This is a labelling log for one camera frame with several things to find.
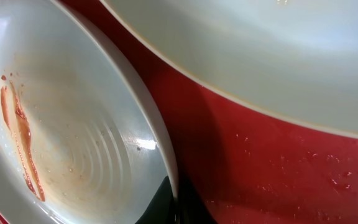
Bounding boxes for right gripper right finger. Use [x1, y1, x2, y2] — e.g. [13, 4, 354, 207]
[178, 179, 217, 224]

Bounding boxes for red plastic tray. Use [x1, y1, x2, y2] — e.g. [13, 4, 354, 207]
[0, 0, 358, 224]

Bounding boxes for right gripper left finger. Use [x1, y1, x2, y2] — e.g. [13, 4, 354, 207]
[135, 176, 176, 224]

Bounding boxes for light blue plate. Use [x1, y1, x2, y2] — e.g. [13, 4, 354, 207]
[103, 0, 358, 139]
[0, 1, 178, 223]

